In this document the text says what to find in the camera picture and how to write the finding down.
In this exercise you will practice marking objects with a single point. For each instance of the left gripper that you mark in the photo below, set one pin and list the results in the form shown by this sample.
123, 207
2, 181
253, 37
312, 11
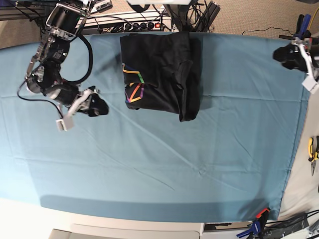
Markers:
301, 54

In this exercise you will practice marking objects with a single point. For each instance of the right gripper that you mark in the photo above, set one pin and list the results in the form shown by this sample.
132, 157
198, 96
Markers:
66, 95

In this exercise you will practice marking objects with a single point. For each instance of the black T-shirt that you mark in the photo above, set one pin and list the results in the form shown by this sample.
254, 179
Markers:
162, 73

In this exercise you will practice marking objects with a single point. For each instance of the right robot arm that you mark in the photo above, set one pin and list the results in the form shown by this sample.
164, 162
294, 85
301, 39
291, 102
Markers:
65, 24

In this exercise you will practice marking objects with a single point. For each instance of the blue clamp top right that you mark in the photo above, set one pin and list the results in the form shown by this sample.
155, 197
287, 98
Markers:
302, 25

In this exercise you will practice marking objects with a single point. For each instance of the blue clamp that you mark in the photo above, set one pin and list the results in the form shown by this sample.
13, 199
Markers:
257, 227
302, 25

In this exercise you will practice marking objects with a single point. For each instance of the white power strip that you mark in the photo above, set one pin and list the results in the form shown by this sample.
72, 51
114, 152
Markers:
115, 24

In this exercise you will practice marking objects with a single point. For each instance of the teal table cloth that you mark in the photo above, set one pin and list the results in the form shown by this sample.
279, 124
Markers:
233, 160

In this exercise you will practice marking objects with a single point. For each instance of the blue clamp bottom right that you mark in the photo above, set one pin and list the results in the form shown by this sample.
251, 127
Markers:
257, 227

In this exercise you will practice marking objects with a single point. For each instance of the black bag bottom right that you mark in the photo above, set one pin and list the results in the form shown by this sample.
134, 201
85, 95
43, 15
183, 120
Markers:
287, 227

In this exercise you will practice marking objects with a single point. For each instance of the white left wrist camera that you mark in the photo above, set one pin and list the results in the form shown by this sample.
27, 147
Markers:
310, 84

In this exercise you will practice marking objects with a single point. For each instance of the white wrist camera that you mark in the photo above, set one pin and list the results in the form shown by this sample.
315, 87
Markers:
310, 84
64, 124

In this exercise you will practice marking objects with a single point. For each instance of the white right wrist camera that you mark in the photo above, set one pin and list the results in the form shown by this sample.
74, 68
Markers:
64, 124

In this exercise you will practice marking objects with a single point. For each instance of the yellow handled pliers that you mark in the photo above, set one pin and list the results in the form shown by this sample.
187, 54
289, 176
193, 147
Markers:
313, 152

